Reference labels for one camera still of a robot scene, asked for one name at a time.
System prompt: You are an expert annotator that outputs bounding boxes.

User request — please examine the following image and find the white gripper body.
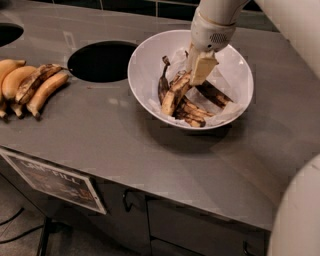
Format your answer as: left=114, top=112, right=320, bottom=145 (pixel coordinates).
left=191, top=8, right=235, bottom=52

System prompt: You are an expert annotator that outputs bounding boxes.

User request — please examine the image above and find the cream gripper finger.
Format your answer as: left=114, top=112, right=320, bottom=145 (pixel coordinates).
left=190, top=51, right=219, bottom=86
left=186, top=44, right=199, bottom=72

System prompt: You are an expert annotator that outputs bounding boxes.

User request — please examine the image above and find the spotted yellow banana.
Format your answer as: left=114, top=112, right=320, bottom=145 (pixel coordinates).
left=161, top=72, right=191, bottom=116

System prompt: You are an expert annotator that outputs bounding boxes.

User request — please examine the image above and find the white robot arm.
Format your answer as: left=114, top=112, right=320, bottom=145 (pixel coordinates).
left=191, top=0, right=320, bottom=256

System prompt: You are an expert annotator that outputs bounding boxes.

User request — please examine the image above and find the blackened banana right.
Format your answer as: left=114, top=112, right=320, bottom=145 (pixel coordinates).
left=196, top=81, right=231, bottom=108

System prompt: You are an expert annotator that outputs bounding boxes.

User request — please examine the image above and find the white bowl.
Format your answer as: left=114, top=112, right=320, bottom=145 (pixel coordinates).
left=127, top=29, right=255, bottom=131

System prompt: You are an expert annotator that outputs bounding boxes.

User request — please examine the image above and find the dark brown banana left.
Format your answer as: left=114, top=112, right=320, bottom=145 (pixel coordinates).
left=158, top=56, right=170, bottom=103

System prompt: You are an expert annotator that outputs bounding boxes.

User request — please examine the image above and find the white paper bowl liner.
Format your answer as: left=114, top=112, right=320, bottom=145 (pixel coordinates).
left=146, top=46, right=254, bottom=130

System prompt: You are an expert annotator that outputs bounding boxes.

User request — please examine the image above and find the brown banana bottom of bowl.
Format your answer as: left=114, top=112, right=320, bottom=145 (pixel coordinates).
left=174, top=96, right=214, bottom=127

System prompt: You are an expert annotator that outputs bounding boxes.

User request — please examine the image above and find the brown spotted banana on counter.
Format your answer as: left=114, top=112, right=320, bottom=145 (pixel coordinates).
left=15, top=64, right=65, bottom=105

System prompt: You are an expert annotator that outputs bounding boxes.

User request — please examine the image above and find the yellow banana right of bunch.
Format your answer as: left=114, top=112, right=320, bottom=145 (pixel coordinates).
left=26, top=73, right=69, bottom=119

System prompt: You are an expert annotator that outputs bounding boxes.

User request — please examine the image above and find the yellow banana far left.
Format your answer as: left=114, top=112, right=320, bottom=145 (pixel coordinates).
left=0, top=59, right=26, bottom=119

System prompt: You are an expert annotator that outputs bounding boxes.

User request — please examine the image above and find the grey cabinet drawer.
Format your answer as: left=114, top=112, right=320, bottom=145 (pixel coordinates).
left=147, top=199, right=270, bottom=256

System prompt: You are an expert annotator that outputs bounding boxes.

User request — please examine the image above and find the grey cabinet door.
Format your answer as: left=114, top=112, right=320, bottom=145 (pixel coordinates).
left=90, top=178, right=151, bottom=256

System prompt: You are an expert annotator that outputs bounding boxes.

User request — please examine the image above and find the landfill sign on cabinet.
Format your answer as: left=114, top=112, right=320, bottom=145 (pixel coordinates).
left=0, top=149, right=107, bottom=214

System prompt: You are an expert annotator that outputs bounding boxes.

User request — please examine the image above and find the black cabinet handle left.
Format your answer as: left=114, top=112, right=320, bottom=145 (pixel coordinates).
left=122, top=189, right=135, bottom=213

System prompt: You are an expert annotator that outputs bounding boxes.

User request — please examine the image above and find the black cabinet handle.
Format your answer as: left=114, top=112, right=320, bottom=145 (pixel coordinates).
left=122, top=189, right=135, bottom=213
left=243, top=241, right=258, bottom=256

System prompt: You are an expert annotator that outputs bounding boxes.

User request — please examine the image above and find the black cabinet handle right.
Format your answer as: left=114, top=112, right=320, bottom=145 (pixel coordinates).
left=243, top=241, right=258, bottom=256

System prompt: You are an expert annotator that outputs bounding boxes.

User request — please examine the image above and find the black floor cable upper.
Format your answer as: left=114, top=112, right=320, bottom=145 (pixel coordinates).
left=0, top=206, right=26, bottom=227

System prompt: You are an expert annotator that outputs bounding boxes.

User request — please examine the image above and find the black floor cable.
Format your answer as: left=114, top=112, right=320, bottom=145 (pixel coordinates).
left=0, top=223, right=46, bottom=245
left=0, top=206, right=26, bottom=227

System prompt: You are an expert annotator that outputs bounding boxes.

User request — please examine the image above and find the black floor cable lower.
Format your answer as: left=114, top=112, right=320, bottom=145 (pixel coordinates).
left=0, top=223, right=46, bottom=245

